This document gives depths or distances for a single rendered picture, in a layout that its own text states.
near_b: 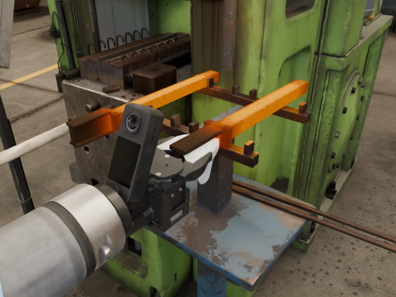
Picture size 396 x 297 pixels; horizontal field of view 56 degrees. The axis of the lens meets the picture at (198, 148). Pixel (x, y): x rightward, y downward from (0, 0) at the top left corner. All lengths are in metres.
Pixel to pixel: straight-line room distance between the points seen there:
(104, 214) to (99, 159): 0.95
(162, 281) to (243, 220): 0.73
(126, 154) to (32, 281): 0.16
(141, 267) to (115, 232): 1.21
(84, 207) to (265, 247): 0.50
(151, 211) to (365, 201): 1.97
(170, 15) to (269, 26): 0.68
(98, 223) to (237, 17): 0.79
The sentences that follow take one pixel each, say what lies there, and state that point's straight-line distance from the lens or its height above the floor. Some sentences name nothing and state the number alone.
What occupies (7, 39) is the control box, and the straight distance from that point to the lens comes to 1.51.
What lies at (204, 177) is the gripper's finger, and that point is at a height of 1.04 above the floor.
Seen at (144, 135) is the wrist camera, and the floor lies 1.15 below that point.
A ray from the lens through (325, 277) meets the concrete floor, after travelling 1.86.
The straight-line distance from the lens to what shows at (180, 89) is 0.85.
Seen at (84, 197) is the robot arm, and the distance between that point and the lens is 0.41.
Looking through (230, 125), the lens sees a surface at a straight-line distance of 0.58.
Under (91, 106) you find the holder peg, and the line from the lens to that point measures 1.20.
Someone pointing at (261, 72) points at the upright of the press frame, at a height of 1.01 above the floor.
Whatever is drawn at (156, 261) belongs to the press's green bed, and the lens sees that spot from 1.46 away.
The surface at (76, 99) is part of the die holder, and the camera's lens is 1.30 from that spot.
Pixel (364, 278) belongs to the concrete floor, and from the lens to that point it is 1.92.
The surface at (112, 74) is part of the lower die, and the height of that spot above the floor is 0.96.
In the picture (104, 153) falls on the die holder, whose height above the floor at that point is 0.69.
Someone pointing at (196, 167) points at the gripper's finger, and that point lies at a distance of 0.48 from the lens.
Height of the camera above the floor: 1.35
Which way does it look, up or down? 30 degrees down
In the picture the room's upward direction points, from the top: straight up
